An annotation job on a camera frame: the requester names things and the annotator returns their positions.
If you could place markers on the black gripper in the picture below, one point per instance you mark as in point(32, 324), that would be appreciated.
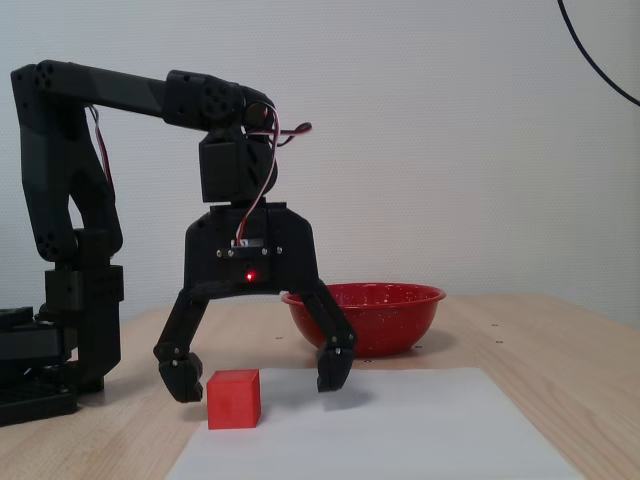
point(207, 260)

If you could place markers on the red cube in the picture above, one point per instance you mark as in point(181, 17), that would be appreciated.
point(232, 402)

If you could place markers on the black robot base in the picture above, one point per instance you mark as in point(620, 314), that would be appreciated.
point(35, 400)

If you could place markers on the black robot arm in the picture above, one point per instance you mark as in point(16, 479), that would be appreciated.
point(125, 90)

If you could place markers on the red speckled bowl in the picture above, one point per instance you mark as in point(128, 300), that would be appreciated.
point(390, 320)

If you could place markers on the white paper sheet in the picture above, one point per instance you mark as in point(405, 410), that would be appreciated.
point(375, 430)

